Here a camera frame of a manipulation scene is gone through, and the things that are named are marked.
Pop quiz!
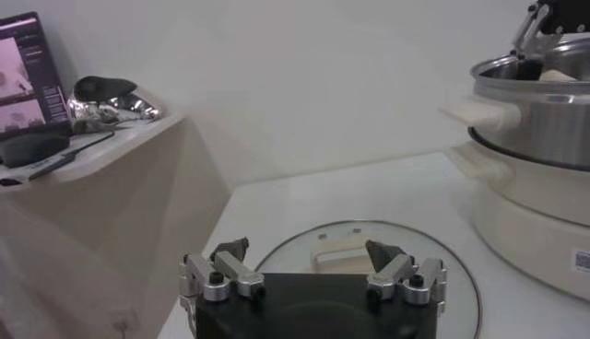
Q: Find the black desk cable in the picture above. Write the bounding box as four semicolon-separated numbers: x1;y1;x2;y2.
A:
68;130;116;156

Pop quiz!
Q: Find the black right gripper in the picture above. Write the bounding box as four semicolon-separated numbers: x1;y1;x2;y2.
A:
510;0;590;82

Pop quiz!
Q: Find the cream electric pot base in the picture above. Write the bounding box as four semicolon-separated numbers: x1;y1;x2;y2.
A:
444;140;590;303

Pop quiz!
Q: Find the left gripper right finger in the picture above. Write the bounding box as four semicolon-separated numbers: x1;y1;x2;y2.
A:
364;239;448;307

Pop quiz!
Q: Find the white work table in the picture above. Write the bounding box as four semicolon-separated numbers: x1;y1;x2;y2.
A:
156;151;590;339

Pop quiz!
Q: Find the black laptop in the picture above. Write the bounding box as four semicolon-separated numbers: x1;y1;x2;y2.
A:
0;11;73;142

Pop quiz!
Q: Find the white side table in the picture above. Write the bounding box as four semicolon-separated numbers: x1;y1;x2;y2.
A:
0;112;186;194

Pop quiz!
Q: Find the round glass pot lid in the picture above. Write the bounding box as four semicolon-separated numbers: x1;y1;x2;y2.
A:
254;219;483;339

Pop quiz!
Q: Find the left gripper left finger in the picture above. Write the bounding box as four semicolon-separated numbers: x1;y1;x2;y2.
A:
178;237;266;304

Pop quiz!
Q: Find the grey usb hub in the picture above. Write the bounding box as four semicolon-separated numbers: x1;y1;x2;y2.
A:
27;151;78;182

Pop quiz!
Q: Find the stainless steel steamer basket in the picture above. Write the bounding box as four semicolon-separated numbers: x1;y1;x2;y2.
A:
440;34;590;171

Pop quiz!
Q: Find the black computer mouse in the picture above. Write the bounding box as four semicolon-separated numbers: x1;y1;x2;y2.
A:
0;132;71;170

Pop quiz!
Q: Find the shiny chrome headset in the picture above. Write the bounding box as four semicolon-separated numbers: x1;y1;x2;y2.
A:
66;76;162;134

